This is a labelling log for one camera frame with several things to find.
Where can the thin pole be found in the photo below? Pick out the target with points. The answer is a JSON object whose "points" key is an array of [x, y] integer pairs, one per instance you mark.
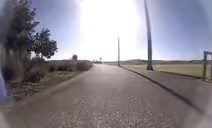
{"points": [[118, 53]]}

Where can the row of low bushes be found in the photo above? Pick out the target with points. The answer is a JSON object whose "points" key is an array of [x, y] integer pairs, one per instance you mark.
{"points": [[82, 66]]}

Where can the small tree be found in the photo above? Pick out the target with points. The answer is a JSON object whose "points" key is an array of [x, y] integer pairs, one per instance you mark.
{"points": [[74, 57]]}

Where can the grey asphalt road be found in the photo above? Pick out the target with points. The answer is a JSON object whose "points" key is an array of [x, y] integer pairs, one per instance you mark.
{"points": [[104, 100]]}

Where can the tall thick pole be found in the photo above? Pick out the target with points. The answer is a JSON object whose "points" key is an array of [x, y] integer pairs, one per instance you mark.
{"points": [[149, 50]]}

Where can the leafy tree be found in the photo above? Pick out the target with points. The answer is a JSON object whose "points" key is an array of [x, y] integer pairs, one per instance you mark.
{"points": [[44, 45]]}

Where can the dry grass field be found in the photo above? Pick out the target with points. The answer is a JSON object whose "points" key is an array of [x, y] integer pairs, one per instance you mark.
{"points": [[180, 69]]}

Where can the dirt and gravel strip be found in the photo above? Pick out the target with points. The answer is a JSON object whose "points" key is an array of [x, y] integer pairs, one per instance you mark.
{"points": [[34, 88]]}

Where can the grey paved sidewalk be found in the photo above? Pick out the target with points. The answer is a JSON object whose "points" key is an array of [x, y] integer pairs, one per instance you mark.
{"points": [[197, 93]]}

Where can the dark metal frame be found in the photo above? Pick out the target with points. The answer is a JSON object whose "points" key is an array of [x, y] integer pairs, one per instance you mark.
{"points": [[204, 66]]}

